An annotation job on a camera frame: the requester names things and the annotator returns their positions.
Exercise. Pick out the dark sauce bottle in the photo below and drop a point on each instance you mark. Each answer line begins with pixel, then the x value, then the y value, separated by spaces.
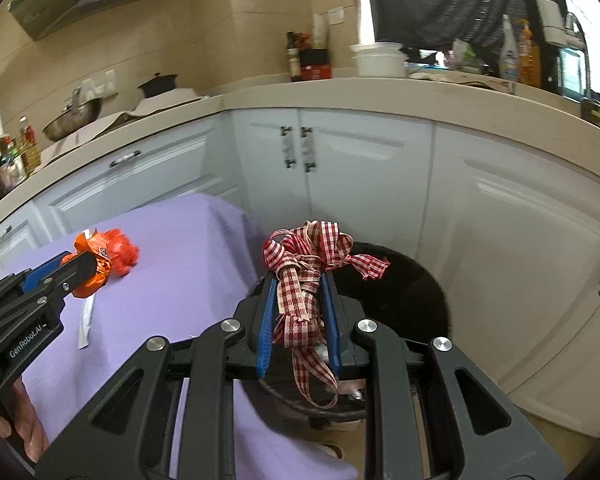
pixel 293 60

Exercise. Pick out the person's left hand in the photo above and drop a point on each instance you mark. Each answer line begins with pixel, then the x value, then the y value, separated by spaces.
pixel 27 430

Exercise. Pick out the white water filter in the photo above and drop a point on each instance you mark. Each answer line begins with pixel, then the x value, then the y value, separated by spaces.
pixel 549 20

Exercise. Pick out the black cooking pot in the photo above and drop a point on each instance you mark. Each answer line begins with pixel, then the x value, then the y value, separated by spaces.
pixel 157 86

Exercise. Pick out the black lined trash bin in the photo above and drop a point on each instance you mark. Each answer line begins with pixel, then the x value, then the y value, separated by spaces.
pixel 415 285

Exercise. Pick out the red checkered ribbon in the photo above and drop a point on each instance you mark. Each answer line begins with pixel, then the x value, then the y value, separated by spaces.
pixel 300 295

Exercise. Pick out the white paper packets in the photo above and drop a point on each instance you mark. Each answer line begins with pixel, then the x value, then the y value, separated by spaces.
pixel 320 30

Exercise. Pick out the black storage box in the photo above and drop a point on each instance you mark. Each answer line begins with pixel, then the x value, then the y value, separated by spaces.
pixel 316 66

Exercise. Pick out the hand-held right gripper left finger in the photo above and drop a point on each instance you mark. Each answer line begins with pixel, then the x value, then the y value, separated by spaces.
pixel 265 330

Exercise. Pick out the metal wok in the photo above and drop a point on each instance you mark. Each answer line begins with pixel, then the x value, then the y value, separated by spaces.
pixel 72 122

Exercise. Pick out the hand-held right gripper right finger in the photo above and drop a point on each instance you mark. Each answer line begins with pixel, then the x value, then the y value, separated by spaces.
pixel 330 325

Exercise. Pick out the group of condiment bottles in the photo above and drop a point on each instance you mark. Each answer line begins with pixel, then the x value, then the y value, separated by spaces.
pixel 5 165

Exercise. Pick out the orange snack wrapper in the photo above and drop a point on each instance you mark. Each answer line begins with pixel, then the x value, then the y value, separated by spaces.
pixel 97 265

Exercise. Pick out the metal faucet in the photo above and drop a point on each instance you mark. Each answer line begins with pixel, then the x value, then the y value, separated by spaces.
pixel 577 35

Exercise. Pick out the white kitchen cabinet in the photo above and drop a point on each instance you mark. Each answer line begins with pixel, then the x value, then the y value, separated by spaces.
pixel 505 220

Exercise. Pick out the orange liquid bottle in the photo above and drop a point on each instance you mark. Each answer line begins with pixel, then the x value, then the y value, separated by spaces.
pixel 530 60

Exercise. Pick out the white wall outlet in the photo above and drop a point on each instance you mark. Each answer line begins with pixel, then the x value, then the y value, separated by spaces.
pixel 110 82

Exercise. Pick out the white printed sachet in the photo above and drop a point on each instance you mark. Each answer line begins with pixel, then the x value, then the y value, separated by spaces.
pixel 85 325

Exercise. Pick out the green plastic bag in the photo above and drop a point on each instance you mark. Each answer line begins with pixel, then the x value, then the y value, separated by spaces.
pixel 464 55

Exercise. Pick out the red plastic bag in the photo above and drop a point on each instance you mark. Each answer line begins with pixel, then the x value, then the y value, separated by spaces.
pixel 125 255

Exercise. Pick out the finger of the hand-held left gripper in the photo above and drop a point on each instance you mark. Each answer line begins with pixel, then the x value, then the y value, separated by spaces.
pixel 75 272
pixel 45 271

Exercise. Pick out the beige stove cover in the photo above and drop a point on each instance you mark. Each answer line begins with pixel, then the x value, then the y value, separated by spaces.
pixel 165 102

